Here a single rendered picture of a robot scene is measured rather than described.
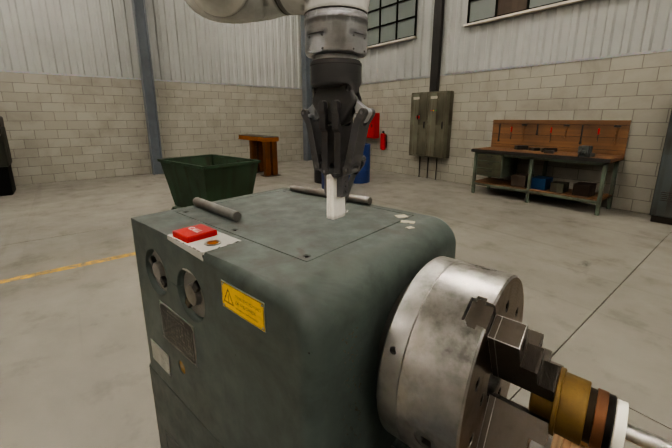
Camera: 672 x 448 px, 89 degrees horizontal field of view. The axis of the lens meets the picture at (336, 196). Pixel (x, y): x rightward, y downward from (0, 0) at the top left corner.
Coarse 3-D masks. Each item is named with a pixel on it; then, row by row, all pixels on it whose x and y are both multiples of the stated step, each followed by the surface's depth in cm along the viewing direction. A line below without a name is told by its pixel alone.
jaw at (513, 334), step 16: (480, 304) 48; (480, 320) 46; (496, 320) 47; (512, 320) 46; (496, 336) 46; (512, 336) 45; (496, 352) 47; (512, 352) 45; (528, 352) 47; (496, 368) 50; (512, 368) 47; (528, 368) 45; (544, 368) 47; (528, 384) 47; (544, 384) 46
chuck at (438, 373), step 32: (448, 288) 51; (480, 288) 50; (512, 288) 54; (416, 320) 49; (448, 320) 47; (416, 352) 47; (448, 352) 45; (480, 352) 44; (416, 384) 46; (448, 384) 44; (480, 384) 47; (416, 416) 46; (448, 416) 43; (480, 416) 50
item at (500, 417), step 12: (492, 396) 52; (492, 408) 52; (504, 408) 51; (516, 408) 50; (492, 420) 51; (504, 420) 50; (516, 420) 49; (528, 420) 49; (540, 420) 48; (480, 432) 51; (492, 432) 51; (504, 432) 50; (516, 432) 49; (528, 432) 48; (540, 432) 48; (480, 444) 51; (492, 444) 50; (504, 444) 49; (516, 444) 49; (528, 444) 50; (540, 444) 47
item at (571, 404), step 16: (560, 384) 47; (576, 384) 47; (544, 400) 48; (560, 400) 46; (576, 400) 45; (592, 400) 45; (608, 400) 45; (544, 416) 48; (560, 416) 45; (576, 416) 44; (592, 416) 44; (608, 416) 43; (560, 432) 46; (576, 432) 44; (592, 432) 44; (608, 432) 43
